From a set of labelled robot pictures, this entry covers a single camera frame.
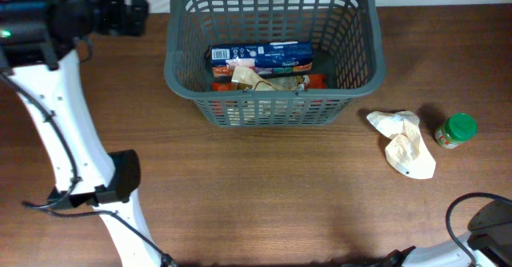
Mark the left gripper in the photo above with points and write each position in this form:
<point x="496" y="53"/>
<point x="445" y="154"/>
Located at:
<point x="117" y="7"/>

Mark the clear bag with brown label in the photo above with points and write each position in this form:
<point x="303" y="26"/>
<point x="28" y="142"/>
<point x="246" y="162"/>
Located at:
<point x="244" y="78"/>

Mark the blue carton box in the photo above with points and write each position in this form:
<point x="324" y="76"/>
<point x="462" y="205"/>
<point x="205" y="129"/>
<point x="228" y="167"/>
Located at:
<point x="265" y="59"/>

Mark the orange pasta packet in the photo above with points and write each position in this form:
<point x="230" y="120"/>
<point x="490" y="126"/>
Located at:
<point x="317" y="81"/>

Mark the grey plastic shopping basket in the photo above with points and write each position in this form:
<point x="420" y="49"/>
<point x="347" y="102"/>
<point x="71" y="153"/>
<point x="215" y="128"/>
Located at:
<point x="345" y="35"/>

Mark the beige paper bag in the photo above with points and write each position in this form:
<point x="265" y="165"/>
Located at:
<point x="407" y="151"/>

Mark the green lidded jar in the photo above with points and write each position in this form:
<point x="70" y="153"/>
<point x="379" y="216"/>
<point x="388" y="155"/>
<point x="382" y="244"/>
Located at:
<point x="456" y="130"/>

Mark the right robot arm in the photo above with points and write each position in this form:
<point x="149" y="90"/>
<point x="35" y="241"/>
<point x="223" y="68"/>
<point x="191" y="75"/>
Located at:
<point x="487" y="241"/>

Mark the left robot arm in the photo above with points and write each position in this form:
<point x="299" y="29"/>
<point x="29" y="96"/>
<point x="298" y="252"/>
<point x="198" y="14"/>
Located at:
<point x="41" y="64"/>

